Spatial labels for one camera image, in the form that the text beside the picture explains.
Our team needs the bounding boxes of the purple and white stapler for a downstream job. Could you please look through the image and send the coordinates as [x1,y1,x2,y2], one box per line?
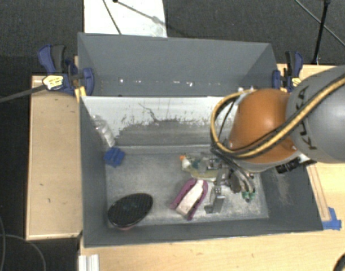
[169,178,209,221]

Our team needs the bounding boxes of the black cylinder on white bracket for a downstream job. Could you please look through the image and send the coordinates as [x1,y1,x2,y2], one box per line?
[274,154,317,175]

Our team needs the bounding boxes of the pale wood board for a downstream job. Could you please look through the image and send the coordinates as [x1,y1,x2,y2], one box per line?
[25,74,84,241]

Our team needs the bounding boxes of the black oval mesh disc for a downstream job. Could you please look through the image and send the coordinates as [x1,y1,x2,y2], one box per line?
[107,193,154,231]

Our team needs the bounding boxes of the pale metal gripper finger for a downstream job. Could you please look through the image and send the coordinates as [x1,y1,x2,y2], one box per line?
[204,186,219,215]
[216,187,226,213]

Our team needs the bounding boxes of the clear plastic bottle blue cap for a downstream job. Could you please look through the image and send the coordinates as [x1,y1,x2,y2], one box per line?
[90,114,125,168]

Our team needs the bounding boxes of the grey metal bin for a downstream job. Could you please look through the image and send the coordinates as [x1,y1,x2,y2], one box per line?
[76,32,324,248]

